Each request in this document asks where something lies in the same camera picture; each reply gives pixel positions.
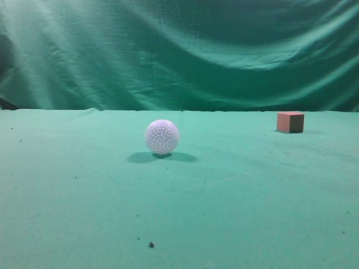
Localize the white dimpled ball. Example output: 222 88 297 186
145 119 180 155

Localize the red cube block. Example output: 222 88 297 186
277 112 305 133

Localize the green table cloth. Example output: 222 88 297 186
1 109 358 268

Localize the green backdrop cloth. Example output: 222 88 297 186
1 1 358 112

